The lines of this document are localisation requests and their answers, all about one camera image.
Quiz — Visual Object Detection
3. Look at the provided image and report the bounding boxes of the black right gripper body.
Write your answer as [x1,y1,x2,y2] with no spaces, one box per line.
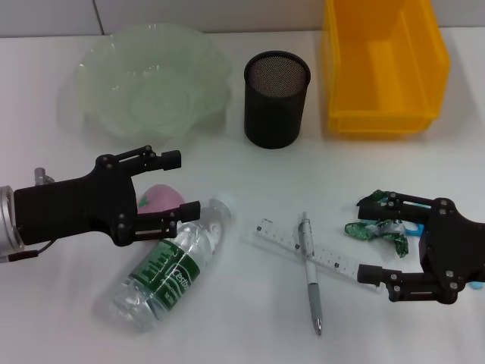
[418,196,485,305]

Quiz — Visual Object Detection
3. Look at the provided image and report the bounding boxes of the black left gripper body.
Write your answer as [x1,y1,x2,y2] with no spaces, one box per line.
[14,155,139,248]

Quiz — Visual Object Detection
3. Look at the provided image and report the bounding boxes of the blue scissors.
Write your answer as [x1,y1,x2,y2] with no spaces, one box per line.
[402,200,485,292]

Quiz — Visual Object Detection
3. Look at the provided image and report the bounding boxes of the pink peach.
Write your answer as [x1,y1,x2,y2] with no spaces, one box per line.
[136,184,184,215]

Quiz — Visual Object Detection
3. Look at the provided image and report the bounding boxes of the green plastic wrapper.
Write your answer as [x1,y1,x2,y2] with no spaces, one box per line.
[343,189,411,259]

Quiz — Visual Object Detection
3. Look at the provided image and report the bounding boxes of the clear green-label water bottle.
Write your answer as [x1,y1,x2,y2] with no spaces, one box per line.
[109,193,238,333]

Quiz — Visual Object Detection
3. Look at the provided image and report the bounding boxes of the white grey ballpoint pen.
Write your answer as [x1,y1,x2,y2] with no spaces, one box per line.
[297,212,325,337]

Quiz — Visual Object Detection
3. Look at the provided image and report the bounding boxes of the transparent plastic ruler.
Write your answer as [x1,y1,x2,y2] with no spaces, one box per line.
[242,215,384,294]

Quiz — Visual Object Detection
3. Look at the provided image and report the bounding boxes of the green glass fruit plate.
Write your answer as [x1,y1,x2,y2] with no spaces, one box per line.
[56,23,234,148]

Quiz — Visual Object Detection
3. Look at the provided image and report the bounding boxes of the black mesh pen holder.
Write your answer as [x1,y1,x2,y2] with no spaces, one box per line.
[243,50,312,150]

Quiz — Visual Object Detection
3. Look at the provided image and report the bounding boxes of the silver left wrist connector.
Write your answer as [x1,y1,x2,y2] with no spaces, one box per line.
[33,168,55,187]

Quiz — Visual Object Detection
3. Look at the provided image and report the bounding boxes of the yellow plastic bin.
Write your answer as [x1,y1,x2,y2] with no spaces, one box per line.
[321,0,452,133]

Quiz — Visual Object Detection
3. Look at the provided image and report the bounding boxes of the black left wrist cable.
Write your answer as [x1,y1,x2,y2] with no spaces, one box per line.
[0,238,54,263]

